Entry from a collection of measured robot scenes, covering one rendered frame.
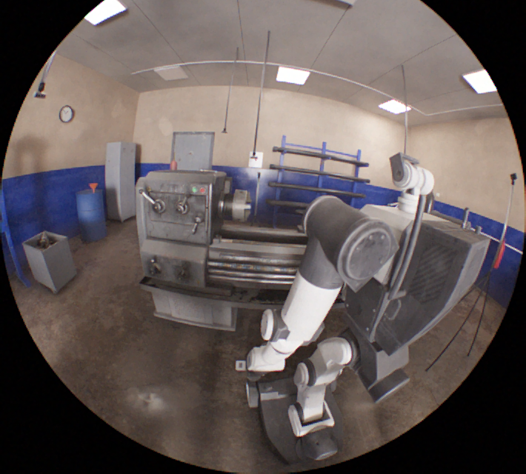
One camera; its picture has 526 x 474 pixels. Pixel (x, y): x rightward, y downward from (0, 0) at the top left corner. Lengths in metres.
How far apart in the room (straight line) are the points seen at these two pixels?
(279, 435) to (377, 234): 1.19
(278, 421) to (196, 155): 4.72
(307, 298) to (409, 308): 0.20
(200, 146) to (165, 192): 3.37
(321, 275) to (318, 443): 0.97
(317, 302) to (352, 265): 0.12
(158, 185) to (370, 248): 1.31
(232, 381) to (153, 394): 0.59
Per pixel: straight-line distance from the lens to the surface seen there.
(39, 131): 3.91
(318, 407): 1.16
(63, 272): 2.73
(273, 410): 1.31
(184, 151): 4.78
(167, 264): 1.40
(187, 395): 1.52
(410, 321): 0.39
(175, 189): 1.32
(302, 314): 0.36
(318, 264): 0.30
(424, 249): 0.35
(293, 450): 1.28
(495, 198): 4.70
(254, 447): 1.43
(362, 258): 0.25
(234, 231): 1.67
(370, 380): 0.57
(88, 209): 3.77
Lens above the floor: 1.42
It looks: 14 degrees down
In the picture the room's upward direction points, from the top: 6 degrees clockwise
